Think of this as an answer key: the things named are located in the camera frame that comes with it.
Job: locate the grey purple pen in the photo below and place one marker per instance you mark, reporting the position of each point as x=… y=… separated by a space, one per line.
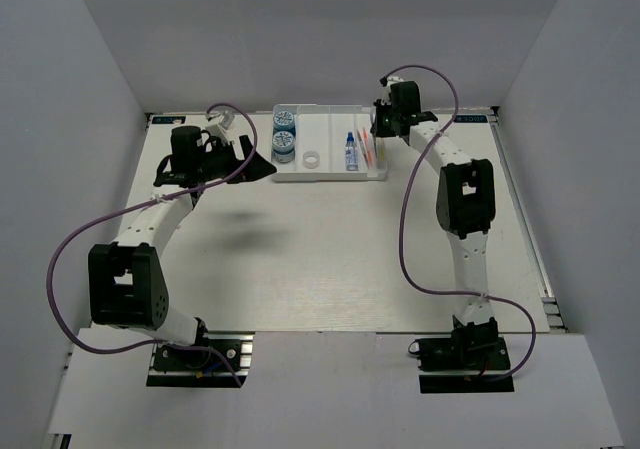
x=361 y=147

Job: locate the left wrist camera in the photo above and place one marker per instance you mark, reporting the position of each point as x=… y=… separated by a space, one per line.
x=219 y=123

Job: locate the orange pen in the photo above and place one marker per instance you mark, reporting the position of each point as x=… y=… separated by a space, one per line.
x=369 y=148

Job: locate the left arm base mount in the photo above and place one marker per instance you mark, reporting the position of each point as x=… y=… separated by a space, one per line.
x=227 y=367

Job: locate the clear tape roll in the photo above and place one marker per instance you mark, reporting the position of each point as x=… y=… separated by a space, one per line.
x=311 y=160

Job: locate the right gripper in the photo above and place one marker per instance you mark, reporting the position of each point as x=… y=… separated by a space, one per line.
x=379 y=129

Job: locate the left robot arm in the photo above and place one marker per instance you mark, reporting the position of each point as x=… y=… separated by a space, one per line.
x=127 y=287

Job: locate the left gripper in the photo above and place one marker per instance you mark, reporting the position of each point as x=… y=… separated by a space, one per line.
x=256 y=168

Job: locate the blue tape tub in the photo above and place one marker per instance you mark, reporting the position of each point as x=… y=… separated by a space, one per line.
x=284 y=121
x=283 y=146

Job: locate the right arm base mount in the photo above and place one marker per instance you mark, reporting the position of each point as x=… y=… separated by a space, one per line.
x=444 y=370

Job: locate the yellow pen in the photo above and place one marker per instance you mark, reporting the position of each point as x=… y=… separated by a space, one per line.
x=380 y=152

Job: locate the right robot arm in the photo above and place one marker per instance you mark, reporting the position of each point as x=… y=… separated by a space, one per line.
x=465 y=200

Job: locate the blue cap spray bottle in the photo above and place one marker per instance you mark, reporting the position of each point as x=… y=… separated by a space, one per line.
x=351 y=156

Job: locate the white divided organizer tray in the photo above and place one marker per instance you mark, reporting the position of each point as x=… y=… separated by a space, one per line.
x=324 y=128

